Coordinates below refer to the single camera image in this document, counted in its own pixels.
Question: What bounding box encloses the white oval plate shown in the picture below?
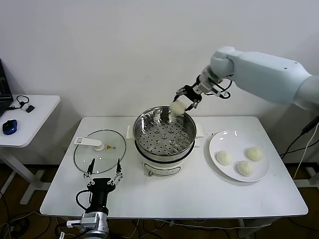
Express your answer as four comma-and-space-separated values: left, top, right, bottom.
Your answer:
208, 130, 271, 183

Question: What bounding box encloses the blue and black mouse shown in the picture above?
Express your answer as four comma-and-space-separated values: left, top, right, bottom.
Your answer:
1, 119, 19, 135

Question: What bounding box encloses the glass lid with white handle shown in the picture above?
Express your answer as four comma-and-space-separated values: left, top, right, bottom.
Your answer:
73, 128, 127, 174

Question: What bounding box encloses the thin black looped cable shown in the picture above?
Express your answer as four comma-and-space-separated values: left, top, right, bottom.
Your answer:
7, 95, 30, 110

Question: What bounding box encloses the white side table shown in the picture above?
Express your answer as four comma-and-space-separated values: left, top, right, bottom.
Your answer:
0, 94, 62, 206

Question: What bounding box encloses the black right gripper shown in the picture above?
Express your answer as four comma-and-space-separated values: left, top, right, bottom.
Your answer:
174, 74, 212, 113

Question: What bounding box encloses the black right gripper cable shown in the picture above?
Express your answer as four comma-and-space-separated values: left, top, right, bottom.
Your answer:
216, 78, 235, 99

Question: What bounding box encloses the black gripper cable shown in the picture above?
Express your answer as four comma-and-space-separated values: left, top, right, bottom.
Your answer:
216, 78, 235, 99
75, 189, 92, 213

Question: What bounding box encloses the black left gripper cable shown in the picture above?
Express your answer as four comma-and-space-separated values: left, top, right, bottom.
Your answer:
75, 189, 92, 213

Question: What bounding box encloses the white steamed baozi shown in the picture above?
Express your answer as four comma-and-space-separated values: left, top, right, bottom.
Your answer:
246, 146, 264, 162
170, 100, 187, 116
215, 150, 234, 166
236, 160, 254, 177

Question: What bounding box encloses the white desk with foot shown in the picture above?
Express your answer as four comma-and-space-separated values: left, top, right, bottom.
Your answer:
295, 166, 319, 189

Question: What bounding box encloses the black cable with plug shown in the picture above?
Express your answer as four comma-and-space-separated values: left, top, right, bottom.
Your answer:
279, 117, 319, 160

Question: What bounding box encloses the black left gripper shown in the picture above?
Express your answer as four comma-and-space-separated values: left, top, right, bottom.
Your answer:
83, 158, 124, 213

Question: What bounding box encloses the white hanging cable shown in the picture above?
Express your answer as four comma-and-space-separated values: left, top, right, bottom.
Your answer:
293, 134, 314, 180

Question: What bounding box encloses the stainless steel steamer pot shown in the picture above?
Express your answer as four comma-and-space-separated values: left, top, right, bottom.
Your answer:
126, 124, 204, 178

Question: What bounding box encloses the black floor cable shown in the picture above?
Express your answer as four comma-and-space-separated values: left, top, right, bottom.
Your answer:
0, 190, 13, 239

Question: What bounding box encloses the black monitor screen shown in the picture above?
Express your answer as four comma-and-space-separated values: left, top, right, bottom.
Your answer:
0, 58, 14, 118

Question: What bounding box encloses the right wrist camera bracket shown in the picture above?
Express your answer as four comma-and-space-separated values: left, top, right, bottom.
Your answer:
208, 83, 231, 99

